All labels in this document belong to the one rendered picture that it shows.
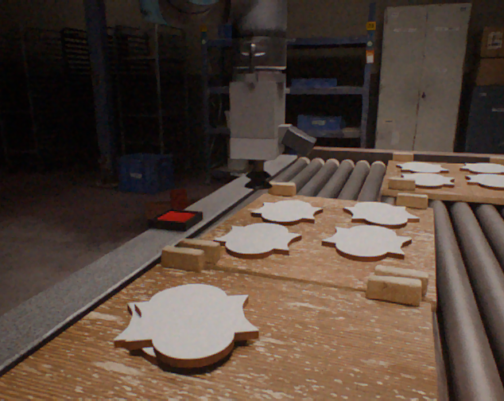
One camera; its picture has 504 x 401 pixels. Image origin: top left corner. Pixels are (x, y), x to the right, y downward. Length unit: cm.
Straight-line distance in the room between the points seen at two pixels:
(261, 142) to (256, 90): 7
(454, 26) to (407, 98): 78
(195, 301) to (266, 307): 8
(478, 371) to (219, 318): 24
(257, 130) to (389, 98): 449
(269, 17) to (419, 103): 452
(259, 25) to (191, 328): 38
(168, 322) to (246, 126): 29
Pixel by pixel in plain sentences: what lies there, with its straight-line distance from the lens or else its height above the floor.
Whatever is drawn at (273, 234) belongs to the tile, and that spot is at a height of 95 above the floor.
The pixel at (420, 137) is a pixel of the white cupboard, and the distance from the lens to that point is 513.
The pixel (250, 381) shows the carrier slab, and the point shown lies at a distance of 40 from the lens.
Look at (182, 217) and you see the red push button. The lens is 85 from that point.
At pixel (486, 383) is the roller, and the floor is 92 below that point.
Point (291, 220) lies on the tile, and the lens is 77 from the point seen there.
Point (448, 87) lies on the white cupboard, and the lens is 513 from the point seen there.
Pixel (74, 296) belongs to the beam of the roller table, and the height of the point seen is 91.
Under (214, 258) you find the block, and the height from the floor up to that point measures 94.
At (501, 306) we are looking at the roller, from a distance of 62.
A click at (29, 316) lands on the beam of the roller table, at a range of 59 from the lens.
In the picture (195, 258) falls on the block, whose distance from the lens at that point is 58.
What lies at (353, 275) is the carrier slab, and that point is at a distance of 59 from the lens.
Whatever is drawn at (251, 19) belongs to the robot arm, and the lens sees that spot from 62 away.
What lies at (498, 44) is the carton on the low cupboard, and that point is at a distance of 534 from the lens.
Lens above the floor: 118
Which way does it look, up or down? 15 degrees down
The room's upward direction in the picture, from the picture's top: straight up
